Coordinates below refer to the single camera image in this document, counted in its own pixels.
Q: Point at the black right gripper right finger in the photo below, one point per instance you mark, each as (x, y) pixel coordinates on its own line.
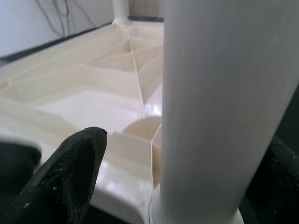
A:
(278, 186)

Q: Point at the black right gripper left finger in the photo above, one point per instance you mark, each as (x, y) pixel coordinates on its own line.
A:
(58, 182)

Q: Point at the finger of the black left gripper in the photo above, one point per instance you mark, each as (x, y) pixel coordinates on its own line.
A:
(16, 163)

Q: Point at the white plastic table top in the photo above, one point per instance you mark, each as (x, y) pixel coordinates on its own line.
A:
(81, 93)

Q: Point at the white threaded plastic table leg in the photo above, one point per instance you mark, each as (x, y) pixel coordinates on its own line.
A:
(222, 93)
(120, 11)

